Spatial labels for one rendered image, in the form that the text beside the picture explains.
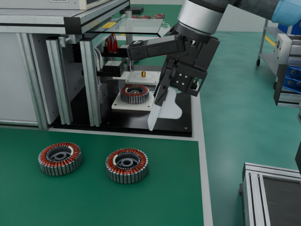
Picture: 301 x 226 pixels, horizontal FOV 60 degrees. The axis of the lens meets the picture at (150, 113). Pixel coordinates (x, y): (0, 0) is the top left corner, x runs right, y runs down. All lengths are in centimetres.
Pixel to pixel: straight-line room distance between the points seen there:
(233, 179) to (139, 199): 129
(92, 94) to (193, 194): 42
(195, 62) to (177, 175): 32
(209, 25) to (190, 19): 4
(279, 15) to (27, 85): 72
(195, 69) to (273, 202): 110
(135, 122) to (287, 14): 57
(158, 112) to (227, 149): 166
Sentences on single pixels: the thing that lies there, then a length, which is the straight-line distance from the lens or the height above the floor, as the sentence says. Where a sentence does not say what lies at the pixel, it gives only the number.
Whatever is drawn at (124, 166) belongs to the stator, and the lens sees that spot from 70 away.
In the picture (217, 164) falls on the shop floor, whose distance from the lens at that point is 197.
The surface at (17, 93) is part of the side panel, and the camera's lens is 95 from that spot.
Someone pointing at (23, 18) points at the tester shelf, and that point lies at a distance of 83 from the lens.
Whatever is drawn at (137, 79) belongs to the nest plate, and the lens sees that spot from 122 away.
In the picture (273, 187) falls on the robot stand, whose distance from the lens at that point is 159.
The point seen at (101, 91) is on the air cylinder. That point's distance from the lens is 101.
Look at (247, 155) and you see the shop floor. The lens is 213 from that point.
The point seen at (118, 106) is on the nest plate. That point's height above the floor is 78.
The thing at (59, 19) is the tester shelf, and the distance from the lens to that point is 78.
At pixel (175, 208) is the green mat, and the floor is 75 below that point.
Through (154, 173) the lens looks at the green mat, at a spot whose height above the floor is 75.
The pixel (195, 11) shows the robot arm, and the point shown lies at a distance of 49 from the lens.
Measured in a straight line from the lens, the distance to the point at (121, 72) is 98.
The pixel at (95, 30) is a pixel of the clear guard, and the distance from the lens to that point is 84.
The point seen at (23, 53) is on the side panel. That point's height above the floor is 101.
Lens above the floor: 123
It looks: 29 degrees down
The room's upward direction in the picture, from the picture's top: straight up
